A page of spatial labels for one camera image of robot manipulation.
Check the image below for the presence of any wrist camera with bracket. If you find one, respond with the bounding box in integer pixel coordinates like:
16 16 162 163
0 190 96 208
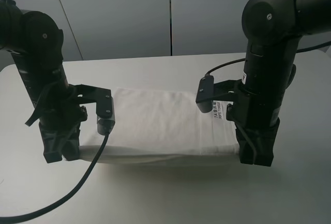
73 84 115 136
195 75 240 113

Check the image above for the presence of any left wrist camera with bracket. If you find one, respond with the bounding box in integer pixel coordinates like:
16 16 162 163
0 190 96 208
73 84 115 136

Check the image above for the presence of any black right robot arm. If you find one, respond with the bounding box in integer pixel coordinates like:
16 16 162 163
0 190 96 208
227 0 330 167

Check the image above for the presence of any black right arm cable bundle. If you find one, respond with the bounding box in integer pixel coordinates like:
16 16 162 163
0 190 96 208
294 39 331 54

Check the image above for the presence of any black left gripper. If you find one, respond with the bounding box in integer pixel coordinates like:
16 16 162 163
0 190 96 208
37 104 87 163

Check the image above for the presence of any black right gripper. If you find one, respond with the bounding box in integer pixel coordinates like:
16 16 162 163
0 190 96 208
226 92 281 167

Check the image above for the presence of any white towel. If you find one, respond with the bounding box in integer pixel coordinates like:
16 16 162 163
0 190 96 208
79 86 240 165

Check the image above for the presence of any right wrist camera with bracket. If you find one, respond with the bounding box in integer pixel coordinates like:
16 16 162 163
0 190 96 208
195 75 240 113

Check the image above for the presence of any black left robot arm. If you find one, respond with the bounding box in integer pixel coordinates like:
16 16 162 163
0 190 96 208
1 0 87 163

